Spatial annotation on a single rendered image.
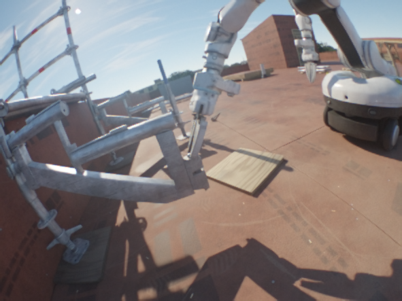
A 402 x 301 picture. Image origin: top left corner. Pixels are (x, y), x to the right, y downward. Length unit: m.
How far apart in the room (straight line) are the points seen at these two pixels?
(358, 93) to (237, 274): 0.88
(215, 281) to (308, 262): 0.26
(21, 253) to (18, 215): 0.16
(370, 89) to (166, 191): 0.96
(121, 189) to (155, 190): 0.11
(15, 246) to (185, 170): 0.77
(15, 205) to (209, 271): 0.81
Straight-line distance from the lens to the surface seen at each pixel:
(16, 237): 0.87
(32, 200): 0.81
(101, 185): 0.58
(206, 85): 0.47
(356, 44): 0.98
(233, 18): 0.48
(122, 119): 1.61
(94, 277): 0.74
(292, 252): 0.55
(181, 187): 0.55
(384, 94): 0.93
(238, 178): 0.79
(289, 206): 0.66
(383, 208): 0.73
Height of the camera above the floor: 0.48
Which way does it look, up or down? 23 degrees down
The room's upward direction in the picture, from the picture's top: 18 degrees counter-clockwise
